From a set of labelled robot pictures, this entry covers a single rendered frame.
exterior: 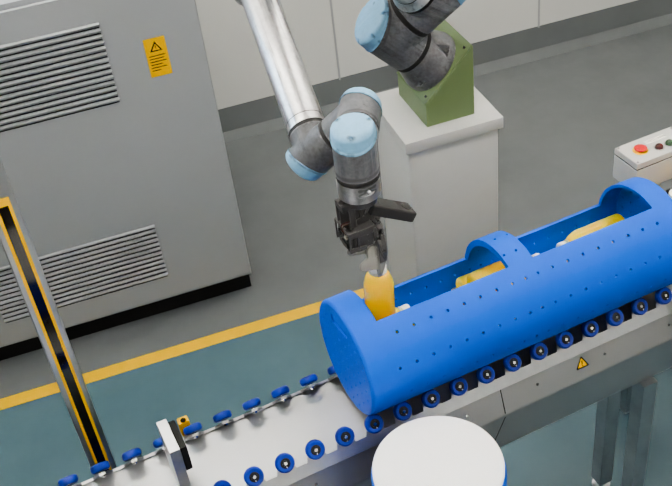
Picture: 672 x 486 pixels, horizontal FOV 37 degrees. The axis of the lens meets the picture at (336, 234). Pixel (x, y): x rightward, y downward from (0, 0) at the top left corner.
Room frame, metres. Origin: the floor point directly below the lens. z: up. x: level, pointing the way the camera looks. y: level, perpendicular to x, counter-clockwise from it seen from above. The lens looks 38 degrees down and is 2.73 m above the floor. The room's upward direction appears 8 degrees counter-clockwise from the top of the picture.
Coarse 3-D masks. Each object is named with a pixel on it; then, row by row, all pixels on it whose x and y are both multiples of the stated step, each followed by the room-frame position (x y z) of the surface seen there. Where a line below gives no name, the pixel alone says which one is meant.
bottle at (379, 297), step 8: (368, 272) 1.68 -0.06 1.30; (384, 272) 1.66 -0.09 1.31; (368, 280) 1.66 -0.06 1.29; (376, 280) 1.65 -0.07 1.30; (384, 280) 1.65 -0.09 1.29; (392, 280) 1.67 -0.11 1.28; (368, 288) 1.65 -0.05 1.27; (376, 288) 1.64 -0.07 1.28; (384, 288) 1.65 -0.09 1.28; (392, 288) 1.66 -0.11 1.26; (368, 296) 1.65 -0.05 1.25; (376, 296) 1.64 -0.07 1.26; (384, 296) 1.64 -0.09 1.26; (392, 296) 1.66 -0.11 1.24; (368, 304) 1.65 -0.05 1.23; (376, 304) 1.64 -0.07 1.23; (384, 304) 1.64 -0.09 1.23; (392, 304) 1.65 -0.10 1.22; (376, 312) 1.64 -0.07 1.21; (384, 312) 1.64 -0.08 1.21; (392, 312) 1.65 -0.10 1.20; (376, 320) 1.64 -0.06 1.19
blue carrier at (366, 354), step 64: (640, 192) 1.92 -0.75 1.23; (512, 256) 1.75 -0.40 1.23; (576, 256) 1.75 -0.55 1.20; (640, 256) 1.77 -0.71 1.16; (320, 320) 1.75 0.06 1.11; (384, 320) 1.60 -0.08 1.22; (448, 320) 1.61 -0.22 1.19; (512, 320) 1.64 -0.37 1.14; (576, 320) 1.70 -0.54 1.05; (384, 384) 1.51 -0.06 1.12
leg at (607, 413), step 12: (612, 396) 1.97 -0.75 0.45; (600, 408) 1.99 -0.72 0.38; (612, 408) 1.97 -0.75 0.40; (600, 420) 1.99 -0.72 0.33; (612, 420) 1.97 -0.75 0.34; (600, 432) 1.98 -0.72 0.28; (612, 432) 1.97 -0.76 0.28; (600, 444) 1.98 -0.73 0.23; (612, 444) 1.98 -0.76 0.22; (600, 456) 1.97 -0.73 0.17; (612, 456) 1.98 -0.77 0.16; (600, 468) 1.97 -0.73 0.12; (612, 468) 1.98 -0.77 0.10; (600, 480) 1.97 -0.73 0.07
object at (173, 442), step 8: (160, 424) 1.52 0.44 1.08; (168, 424) 1.51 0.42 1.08; (176, 424) 1.52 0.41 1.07; (160, 432) 1.49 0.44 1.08; (168, 432) 1.49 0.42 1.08; (176, 432) 1.49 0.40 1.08; (168, 440) 1.47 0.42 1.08; (176, 440) 1.47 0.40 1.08; (168, 448) 1.44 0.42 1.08; (176, 448) 1.44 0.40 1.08; (184, 448) 1.45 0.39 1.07; (168, 456) 1.48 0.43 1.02; (176, 456) 1.43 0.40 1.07; (184, 456) 1.45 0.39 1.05; (176, 464) 1.43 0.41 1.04; (184, 464) 1.44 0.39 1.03; (176, 472) 1.43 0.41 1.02; (184, 472) 1.44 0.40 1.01; (176, 480) 1.47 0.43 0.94; (184, 480) 1.43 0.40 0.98
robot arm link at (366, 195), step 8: (376, 184) 1.64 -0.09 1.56; (344, 192) 1.64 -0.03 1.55; (352, 192) 1.62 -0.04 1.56; (360, 192) 1.62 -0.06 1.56; (368, 192) 1.62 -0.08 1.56; (376, 192) 1.64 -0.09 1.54; (344, 200) 1.64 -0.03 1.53; (352, 200) 1.63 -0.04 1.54; (360, 200) 1.62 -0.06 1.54; (368, 200) 1.62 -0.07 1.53
